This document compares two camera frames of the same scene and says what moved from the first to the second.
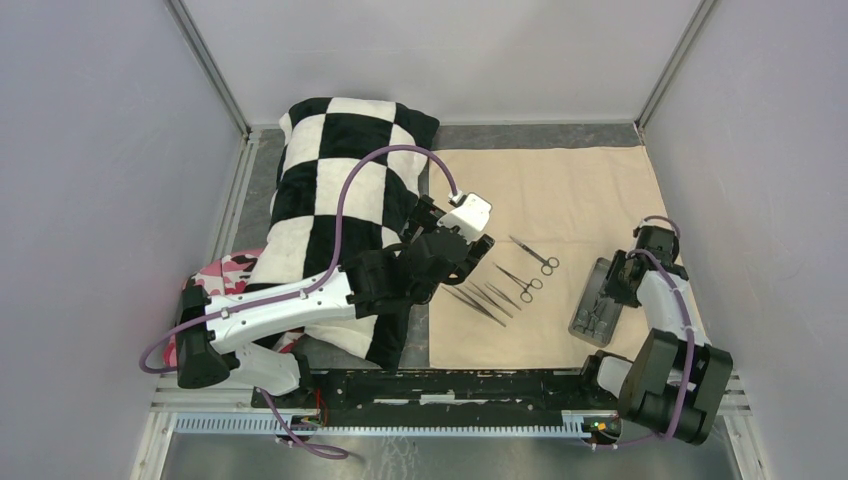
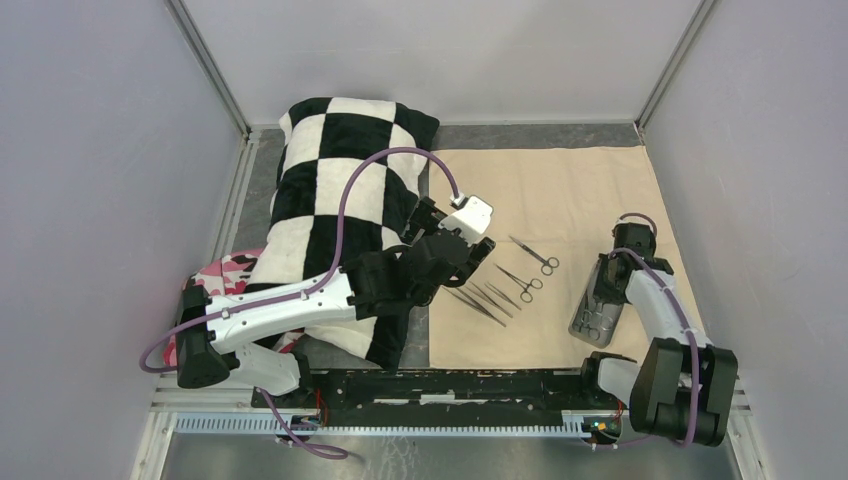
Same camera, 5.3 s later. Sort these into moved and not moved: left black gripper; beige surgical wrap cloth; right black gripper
Moved: right black gripper
Not moved: left black gripper; beige surgical wrap cloth
